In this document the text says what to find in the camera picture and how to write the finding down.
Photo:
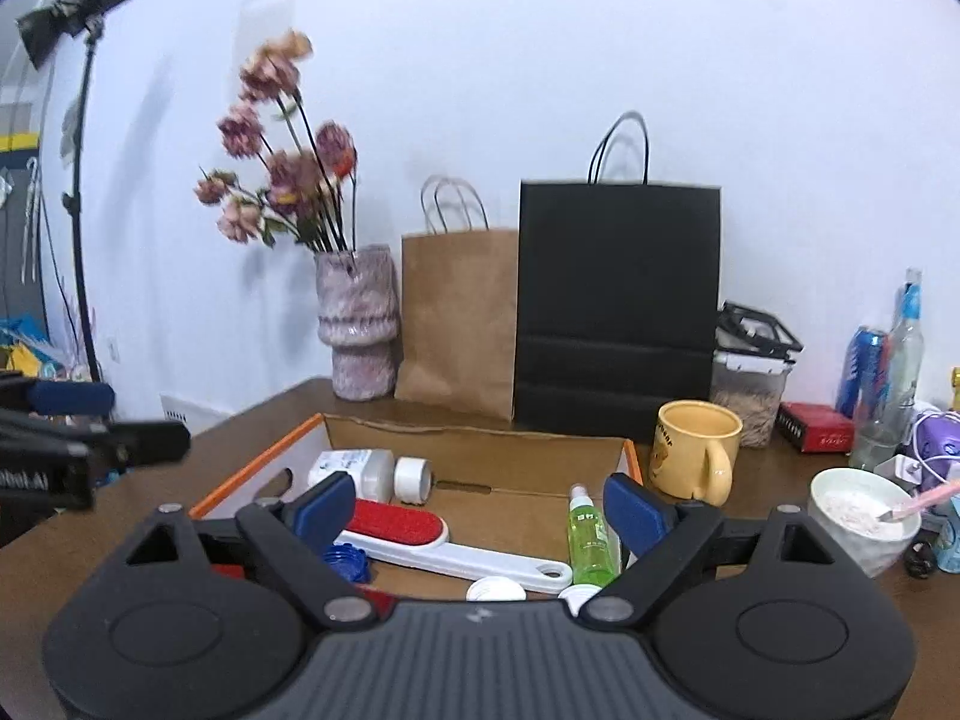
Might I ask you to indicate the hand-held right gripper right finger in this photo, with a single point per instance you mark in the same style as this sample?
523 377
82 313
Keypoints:
637 514

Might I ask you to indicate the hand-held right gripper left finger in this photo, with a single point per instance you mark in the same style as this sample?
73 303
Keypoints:
325 511

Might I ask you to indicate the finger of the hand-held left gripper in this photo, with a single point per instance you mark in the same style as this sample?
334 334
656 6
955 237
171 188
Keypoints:
71 399
142 441

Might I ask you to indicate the white plastic bottle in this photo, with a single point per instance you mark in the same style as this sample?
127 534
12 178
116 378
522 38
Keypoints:
352 474

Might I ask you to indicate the green spray bottle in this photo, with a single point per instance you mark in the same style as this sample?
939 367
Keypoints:
592 540

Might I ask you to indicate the blue ridged lid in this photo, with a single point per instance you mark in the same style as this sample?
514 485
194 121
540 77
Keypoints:
346 562

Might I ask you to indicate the white tape roll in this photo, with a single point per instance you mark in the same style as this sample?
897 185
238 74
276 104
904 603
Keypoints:
412 480

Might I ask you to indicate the red cardboard box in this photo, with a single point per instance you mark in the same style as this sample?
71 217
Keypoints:
510 469

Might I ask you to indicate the red lint brush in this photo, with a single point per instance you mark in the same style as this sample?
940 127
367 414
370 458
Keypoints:
465 551

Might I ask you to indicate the white round lid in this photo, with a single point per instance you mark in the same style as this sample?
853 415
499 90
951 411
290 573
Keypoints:
495 589

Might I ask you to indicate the yellow mug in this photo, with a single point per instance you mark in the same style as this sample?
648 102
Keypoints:
694 450

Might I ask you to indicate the clear container with black lid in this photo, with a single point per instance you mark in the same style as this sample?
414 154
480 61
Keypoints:
750 390

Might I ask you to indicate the pink marbled ceramic vase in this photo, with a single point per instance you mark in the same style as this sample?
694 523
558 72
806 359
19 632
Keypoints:
358 322

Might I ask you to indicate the small red box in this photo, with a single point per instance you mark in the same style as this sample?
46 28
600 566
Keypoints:
814 427

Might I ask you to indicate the black light stand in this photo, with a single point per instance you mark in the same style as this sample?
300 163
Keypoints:
79 202

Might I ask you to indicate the black paper bag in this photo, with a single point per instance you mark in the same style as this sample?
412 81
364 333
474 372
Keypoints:
615 300

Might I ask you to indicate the white ribbed bowl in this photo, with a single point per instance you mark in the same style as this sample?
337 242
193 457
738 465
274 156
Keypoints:
862 532

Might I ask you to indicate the brown paper bag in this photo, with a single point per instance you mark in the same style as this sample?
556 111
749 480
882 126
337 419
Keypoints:
457 322

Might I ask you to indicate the blue drink can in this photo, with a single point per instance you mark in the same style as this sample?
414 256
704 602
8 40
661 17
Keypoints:
861 375

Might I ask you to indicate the white power adapter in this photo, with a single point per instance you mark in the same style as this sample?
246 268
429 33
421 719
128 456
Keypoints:
900 471

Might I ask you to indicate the small black object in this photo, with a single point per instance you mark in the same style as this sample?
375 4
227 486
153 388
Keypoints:
920 559

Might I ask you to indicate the clear glass bottle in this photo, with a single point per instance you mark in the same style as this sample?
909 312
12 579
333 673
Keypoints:
896 390

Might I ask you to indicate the pink spoon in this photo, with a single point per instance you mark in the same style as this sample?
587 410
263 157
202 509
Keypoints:
926 501

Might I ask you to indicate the purple small appliance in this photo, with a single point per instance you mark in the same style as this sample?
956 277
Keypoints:
941 442

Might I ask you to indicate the dried pink rose bouquet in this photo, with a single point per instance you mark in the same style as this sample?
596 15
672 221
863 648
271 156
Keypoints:
289 165

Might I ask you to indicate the light blue cup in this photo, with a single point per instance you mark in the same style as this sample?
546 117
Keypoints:
950 536

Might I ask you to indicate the yellow green packet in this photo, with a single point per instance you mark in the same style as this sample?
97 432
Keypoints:
956 388

